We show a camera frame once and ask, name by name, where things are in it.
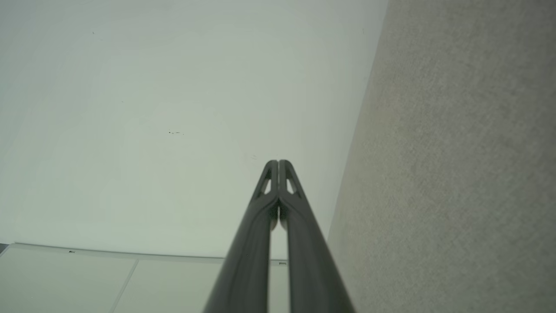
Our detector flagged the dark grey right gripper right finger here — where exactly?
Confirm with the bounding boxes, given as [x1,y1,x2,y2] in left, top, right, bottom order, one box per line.
[278,160,356,313]

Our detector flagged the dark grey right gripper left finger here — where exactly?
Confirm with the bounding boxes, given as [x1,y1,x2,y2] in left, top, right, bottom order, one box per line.
[203,160,279,313]

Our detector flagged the grey fabric sofa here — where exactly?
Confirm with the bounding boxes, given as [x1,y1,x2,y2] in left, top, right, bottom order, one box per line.
[328,0,556,313]

